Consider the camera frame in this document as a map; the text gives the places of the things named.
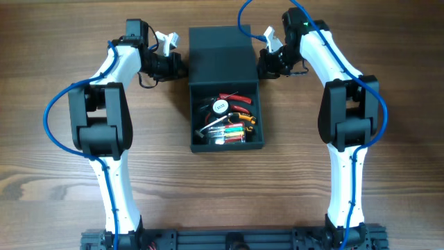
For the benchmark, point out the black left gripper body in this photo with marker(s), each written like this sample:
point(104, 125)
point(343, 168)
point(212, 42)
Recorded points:
point(177, 66)

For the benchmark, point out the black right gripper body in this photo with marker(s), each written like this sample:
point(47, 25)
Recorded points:
point(265, 64)

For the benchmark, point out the dark green box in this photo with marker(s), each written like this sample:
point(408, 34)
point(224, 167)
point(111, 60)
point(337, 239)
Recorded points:
point(222, 60)

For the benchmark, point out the red handled snips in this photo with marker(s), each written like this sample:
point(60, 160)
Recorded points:
point(236, 108)

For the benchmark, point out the orange black needle-nose pliers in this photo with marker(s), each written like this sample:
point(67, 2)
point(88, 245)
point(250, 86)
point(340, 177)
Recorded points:
point(247, 120)

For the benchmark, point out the silver metal socket wrench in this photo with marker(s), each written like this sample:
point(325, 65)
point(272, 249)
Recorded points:
point(200, 132)

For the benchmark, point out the clear pack coloured screwdrivers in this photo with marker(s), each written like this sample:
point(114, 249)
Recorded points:
point(228, 133)

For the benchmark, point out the black red small screwdriver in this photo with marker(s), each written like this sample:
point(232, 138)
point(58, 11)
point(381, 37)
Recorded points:
point(206, 103)

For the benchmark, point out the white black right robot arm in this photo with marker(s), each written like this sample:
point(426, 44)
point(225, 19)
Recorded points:
point(347, 120)

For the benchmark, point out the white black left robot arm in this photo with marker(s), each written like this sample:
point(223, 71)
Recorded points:
point(102, 128)

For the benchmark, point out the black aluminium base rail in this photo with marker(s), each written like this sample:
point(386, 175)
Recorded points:
point(298, 238)

